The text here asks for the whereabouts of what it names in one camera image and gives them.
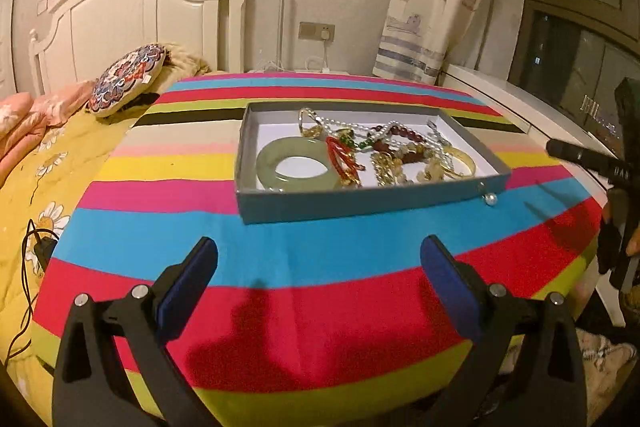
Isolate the beige pillow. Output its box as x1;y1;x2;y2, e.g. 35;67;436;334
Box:
157;42;213;83

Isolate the grey jewelry box tray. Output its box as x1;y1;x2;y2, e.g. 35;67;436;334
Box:
234;102;511;223

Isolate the gold ring cluster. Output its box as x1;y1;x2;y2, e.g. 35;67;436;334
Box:
297;107;324;139

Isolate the white pearl necklace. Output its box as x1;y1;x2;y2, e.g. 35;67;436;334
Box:
314;114;500;207

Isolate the round patterned cushion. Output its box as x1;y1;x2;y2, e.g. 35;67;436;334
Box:
86;43;166;118

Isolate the green jade bangle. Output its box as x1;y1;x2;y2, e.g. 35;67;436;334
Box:
255;136;340;193

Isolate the pink folded quilt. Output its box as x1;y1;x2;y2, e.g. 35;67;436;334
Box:
0;79;96;184

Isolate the white wooden headboard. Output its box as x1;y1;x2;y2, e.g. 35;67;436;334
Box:
28;0;246;95

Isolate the dark red bead bracelet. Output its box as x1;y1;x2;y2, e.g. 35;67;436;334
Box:
369;121;426;166

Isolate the black cable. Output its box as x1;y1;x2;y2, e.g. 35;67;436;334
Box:
4;218;59;365

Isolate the gold chain bracelet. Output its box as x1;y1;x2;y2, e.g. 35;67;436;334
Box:
370;150;402;188

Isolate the gold bangle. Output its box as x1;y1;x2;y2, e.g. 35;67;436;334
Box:
439;145;476;180

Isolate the white window sill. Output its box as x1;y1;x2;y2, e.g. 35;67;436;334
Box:
439;63;622;188

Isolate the white bedside table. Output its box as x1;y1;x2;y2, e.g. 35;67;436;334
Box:
250;64;349;76

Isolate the wall power socket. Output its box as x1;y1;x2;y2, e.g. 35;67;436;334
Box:
298;22;335;42

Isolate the red cord bracelet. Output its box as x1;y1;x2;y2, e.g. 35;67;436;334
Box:
324;134;367;188

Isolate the dark framed window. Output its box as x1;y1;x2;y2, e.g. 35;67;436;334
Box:
508;0;639;155

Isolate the yellow floral bedsheet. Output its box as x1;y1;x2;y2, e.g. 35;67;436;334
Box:
0;66;227;423

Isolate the person's hand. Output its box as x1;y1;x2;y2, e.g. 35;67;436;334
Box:
599;202;639;257

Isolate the yellow stone bead bracelet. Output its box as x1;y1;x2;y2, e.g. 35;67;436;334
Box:
384;141;454;186

